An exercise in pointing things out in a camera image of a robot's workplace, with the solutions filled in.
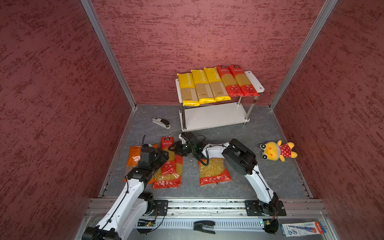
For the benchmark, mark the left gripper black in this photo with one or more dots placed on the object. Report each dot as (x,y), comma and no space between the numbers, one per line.
(163,157)

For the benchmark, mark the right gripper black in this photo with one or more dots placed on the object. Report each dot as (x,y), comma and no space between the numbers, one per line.
(177,148)

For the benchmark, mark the red pasta bag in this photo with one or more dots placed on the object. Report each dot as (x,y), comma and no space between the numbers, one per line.
(213,171)
(169,181)
(170,166)

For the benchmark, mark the yellow spaghetti pack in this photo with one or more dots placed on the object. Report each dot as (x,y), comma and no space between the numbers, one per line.
(202,87)
(217,86)
(188,90)

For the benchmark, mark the red spaghetti pack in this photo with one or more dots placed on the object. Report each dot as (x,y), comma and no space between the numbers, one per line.
(231,85)
(243,81)

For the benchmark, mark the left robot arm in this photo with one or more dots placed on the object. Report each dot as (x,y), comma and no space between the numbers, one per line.
(133,202)

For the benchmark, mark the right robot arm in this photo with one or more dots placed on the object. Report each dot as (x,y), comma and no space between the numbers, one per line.
(241,159)

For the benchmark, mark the orange pasta bag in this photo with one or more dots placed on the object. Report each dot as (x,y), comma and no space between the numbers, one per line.
(133,154)

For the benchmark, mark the white two-tier shelf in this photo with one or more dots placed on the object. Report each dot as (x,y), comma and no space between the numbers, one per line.
(213,116)

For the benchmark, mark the white black stapler on floor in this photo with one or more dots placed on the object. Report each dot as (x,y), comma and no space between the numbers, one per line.
(161,122)

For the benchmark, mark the black stapler front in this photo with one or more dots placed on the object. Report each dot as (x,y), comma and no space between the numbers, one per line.
(205,226)

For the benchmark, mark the yellow plush toy red dress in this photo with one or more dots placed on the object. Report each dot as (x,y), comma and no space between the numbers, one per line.
(278,151)

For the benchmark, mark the white blue toothpaste box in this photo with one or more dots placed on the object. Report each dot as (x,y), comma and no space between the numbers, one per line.
(302,229)

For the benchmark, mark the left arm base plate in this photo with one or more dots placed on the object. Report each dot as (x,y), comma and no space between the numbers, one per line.
(157,208)

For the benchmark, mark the aluminium front rail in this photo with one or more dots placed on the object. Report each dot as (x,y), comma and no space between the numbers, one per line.
(230,214)

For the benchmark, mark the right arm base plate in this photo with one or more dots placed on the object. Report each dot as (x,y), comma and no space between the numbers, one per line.
(255,208)

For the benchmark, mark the left corner aluminium post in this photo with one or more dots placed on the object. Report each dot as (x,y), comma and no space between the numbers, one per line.
(92,15)

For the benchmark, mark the corner aluminium post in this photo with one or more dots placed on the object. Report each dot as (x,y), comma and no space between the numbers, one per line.
(92,15)
(318,24)

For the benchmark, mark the right corner aluminium post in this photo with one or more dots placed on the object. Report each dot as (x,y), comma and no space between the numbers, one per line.
(318,24)

